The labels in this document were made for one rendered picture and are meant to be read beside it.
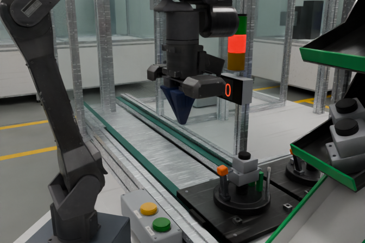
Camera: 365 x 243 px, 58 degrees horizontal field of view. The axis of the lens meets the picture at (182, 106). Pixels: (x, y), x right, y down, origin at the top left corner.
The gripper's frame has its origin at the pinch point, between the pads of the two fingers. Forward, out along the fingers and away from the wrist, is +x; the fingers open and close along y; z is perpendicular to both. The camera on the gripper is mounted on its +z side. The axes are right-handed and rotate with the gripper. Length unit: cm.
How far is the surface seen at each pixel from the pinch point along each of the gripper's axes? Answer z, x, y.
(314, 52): 11.8, -11.0, -18.2
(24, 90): 3, 103, 510
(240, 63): 31.3, -2.8, 21.7
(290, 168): 40.0, 26.4, 8.1
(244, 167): 18.2, 18.2, 2.9
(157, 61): 33, 4, 80
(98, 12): 16, -16, 110
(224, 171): 13.4, 18.6, 4.1
